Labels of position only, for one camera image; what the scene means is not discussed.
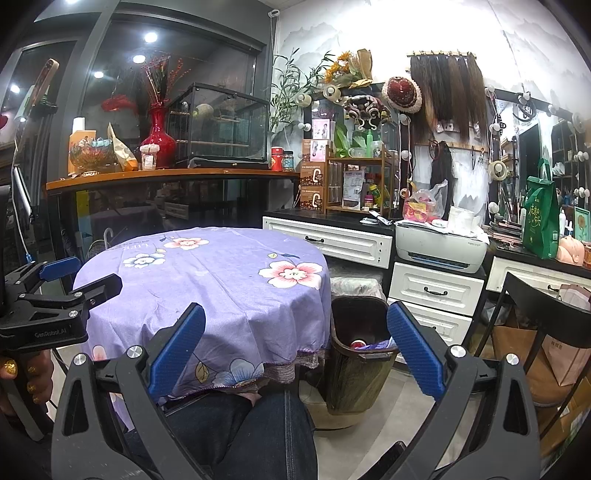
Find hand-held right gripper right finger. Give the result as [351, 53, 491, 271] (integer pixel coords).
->
[387, 300, 541, 480]

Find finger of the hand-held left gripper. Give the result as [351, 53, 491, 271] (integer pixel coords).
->
[2, 258, 80, 301]
[14, 273, 124, 315]

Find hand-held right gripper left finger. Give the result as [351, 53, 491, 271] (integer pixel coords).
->
[52, 302, 218, 480]

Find dark brown waste bin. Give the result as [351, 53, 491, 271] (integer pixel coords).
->
[329, 295, 402, 416]

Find person's left hand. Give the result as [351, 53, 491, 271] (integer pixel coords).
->
[0, 351, 54, 416]

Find white drawer cabinet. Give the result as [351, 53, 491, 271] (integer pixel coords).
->
[388, 262, 485, 347]

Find purple floral tablecloth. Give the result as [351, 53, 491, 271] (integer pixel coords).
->
[73, 226, 333, 402]

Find bin with white plastic liner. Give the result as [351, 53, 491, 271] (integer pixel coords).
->
[330, 274, 386, 303]

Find brown paper shopping bag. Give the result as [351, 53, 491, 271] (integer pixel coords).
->
[490, 323, 555, 407]

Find person's leg in jeans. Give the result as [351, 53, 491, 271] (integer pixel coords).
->
[124, 392, 319, 480]

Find white printer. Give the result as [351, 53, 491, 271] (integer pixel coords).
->
[394, 220, 488, 273]

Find amber glass bowl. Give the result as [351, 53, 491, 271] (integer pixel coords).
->
[69, 137, 116, 176]

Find wooden bar counter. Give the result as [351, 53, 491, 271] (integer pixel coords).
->
[46, 167, 301, 195]

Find brown paper snack bag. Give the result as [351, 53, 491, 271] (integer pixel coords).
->
[107, 122, 139, 172]

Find orange paper box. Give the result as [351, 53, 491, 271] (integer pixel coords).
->
[68, 117, 98, 174]

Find black chair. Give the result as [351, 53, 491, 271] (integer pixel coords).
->
[475, 272, 591, 439]

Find white hair straightener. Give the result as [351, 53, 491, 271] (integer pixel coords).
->
[360, 210, 395, 227]

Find white tissue stack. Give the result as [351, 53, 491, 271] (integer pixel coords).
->
[448, 205, 481, 232]

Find pink plastic bag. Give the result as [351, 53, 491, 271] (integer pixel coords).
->
[403, 180, 450, 221]

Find red vase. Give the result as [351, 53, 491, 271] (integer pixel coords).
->
[140, 104, 177, 169]

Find yellow green bottle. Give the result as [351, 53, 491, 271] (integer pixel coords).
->
[369, 182, 391, 208]

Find green tote bag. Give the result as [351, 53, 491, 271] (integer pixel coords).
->
[523, 159, 560, 259]

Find phone in holder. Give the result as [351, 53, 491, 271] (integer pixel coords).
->
[28, 58, 61, 112]

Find pink piggy bank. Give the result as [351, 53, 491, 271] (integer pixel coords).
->
[556, 235, 588, 266]

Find black hanging wig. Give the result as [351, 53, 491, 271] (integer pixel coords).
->
[429, 141, 454, 195]

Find glass terrarium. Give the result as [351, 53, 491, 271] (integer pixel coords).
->
[167, 82, 271, 168]

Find bamboo shelf rack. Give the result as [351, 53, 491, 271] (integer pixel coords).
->
[325, 154, 395, 217]

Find vanity mirror with bulbs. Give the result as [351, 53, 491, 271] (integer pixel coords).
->
[485, 85, 591, 222]
[300, 88, 411, 217]

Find green framed picture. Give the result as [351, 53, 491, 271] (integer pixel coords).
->
[573, 206, 591, 241]

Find dried flower stems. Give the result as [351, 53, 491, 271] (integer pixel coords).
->
[139, 53, 190, 109]

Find ornamental headdress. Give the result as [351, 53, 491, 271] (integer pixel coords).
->
[344, 95, 391, 132]

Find row of hair extensions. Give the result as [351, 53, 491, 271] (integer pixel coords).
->
[409, 50, 488, 144]

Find red round embroidered hat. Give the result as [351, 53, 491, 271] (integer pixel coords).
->
[381, 76, 423, 114]

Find green leafy branch plant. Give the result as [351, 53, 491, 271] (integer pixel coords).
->
[270, 48, 335, 134]

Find dried sunflower bouquet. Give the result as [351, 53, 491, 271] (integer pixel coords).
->
[323, 48, 375, 88]

